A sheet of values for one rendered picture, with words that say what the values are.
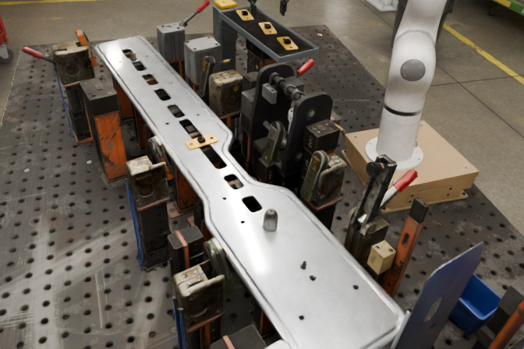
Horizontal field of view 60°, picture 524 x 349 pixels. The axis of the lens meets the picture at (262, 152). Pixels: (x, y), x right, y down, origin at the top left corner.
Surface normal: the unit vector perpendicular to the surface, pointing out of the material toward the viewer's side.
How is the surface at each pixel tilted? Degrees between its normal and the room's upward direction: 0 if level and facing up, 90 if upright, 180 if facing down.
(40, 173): 0
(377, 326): 0
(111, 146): 90
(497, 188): 0
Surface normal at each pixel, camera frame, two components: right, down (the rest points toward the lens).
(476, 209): 0.05, -0.78
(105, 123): 0.53, 0.55
